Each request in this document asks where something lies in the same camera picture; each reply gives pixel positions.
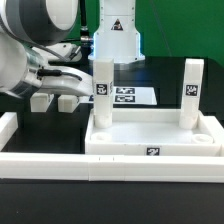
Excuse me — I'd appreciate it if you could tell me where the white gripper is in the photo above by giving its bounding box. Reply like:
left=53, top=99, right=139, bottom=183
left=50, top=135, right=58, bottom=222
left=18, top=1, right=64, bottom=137
left=31, top=65, right=95, bottom=99

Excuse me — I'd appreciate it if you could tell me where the white desk tabletop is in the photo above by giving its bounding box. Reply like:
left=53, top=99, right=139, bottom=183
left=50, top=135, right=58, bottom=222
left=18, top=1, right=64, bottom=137
left=85, top=108, right=224, bottom=157

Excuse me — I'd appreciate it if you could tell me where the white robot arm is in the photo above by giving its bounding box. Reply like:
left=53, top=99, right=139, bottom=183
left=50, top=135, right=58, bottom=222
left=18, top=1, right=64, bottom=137
left=0, top=0, right=145, bottom=97

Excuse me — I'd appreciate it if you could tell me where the fiducial marker sheet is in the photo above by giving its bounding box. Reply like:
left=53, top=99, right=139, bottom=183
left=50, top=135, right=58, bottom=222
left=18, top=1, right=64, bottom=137
left=113, top=86, right=157, bottom=105

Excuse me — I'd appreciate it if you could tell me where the white U-shaped obstacle fence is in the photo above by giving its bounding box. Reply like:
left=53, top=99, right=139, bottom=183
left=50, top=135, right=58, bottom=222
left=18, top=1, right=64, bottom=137
left=0, top=111, right=224, bottom=183

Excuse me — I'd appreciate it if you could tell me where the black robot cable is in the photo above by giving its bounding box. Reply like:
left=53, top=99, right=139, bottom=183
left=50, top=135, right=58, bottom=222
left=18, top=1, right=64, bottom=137
left=78, top=0, right=95, bottom=44

